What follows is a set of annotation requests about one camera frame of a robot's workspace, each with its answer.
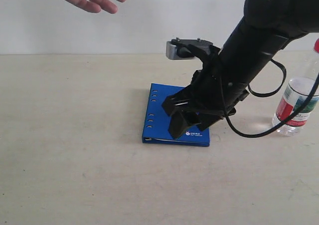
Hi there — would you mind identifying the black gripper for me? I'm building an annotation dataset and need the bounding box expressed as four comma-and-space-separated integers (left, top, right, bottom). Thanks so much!
162, 45, 249, 139

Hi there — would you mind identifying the blue ring binder notebook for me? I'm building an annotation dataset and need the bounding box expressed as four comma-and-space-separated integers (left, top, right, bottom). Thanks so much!
142, 83, 210, 147

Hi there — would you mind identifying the clear water bottle red cap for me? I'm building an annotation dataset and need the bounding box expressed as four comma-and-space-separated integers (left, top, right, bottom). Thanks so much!
272, 40, 319, 136

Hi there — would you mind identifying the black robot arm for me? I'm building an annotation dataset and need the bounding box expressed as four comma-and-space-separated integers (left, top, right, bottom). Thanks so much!
162, 0, 319, 139

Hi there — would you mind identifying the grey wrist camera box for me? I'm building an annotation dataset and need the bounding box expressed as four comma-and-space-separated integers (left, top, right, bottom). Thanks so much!
165, 37, 214, 60

